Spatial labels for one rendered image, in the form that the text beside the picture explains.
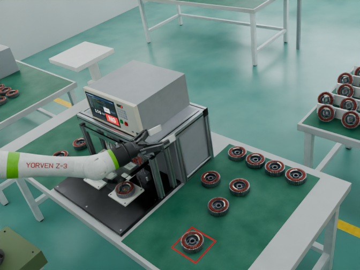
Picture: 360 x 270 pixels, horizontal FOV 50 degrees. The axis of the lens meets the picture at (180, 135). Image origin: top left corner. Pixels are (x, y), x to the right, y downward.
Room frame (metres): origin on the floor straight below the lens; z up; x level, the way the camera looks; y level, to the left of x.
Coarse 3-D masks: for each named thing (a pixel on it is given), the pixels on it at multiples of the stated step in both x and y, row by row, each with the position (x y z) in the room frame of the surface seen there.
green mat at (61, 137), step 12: (72, 120) 2.63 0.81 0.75; (48, 132) 2.51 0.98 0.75; (60, 132) 2.48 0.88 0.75; (72, 132) 2.45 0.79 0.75; (36, 144) 2.38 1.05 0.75; (48, 144) 2.35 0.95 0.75; (60, 144) 2.32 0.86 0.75; (72, 144) 2.29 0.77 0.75; (96, 144) 2.23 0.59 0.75; (36, 180) 1.96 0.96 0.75; (48, 180) 1.93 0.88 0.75; (60, 180) 1.91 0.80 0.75
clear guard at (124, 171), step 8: (136, 160) 1.56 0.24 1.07; (144, 160) 1.54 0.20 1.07; (120, 168) 1.52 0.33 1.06; (128, 168) 1.50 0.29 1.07; (136, 168) 1.49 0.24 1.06; (112, 176) 1.48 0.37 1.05; (120, 176) 1.45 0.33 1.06; (104, 184) 1.48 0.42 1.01; (112, 184) 1.45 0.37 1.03; (120, 184) 1.42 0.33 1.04
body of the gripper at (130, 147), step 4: (140, 140) 1.41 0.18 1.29; (124, 144) 1.36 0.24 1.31; (128, 144) 1.35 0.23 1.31; (132, 144) 1.35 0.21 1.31; (136, 144) 1.38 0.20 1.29; (128, 148) 1.33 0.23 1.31; (132, 148) 1.33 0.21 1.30; (136, 148) 1.34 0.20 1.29; (140, 148) 1.34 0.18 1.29; (128, 152) 1.33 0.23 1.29; (132, 152) 1.33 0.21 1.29; (136, 152) 1.33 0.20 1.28; (140, 152) 1.34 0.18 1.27; (132, 156) 1.32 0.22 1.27; (136, 156) 1.33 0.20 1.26
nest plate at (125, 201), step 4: (128, 188) 1.68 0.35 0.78; (136, 188) 1.67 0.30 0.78; (140, 188) 1.66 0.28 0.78; (112, 192) 1.67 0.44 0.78; (136, 192) 1.63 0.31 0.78; (140, 192) 1.63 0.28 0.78; (112, 196) 1.64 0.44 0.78; (116, 196) 1.63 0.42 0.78; (132, 196) 1.61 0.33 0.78; (136, 196) 1.60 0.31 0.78; (116, 200) 1.60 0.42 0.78; (120, 200) 1.59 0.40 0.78; (124, 200) 1.58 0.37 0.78; (128, 200) 1.58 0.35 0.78; (132, 200) 1.58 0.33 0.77; (124, 204) 1.55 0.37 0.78; (128, 204) 1.56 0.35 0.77
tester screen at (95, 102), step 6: (90, 96) 1.94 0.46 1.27; (90, 102) 1.96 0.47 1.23; (96, 102) 1.91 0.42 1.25; (102, 102) 1.86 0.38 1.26; (108, 102) 1.82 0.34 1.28; (96, 108) 1.92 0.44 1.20; (102, 108) 1.88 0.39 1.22; (108, 108) 1.83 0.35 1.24; (114, 108) 1.79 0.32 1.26; (102, 114) 1.89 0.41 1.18; (108, 114) 1.84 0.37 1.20
